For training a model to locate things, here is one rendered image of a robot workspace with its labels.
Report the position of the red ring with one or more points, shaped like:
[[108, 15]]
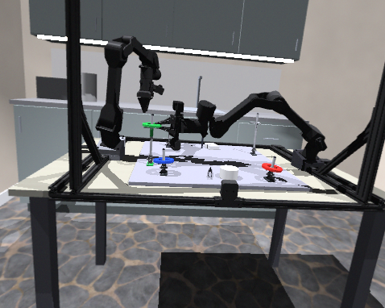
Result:
[[276, 168]]

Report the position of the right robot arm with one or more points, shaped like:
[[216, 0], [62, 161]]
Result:
[[273, 101]]

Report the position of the white short cylinder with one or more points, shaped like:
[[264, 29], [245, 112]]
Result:
[[228, 172]]

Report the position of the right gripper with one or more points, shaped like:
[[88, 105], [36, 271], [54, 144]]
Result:
[[188, 125]]

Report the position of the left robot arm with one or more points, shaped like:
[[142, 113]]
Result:
[[116, 55]]

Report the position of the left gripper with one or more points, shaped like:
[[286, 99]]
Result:
[[145, 85]]

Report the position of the white notepad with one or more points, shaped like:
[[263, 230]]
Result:
[[212, 146]]

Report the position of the dark grey post with green foot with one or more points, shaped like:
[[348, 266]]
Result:
[[150, 156]]

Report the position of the grey post with side pins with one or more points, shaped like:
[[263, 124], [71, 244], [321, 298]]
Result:
[[256, 125]]

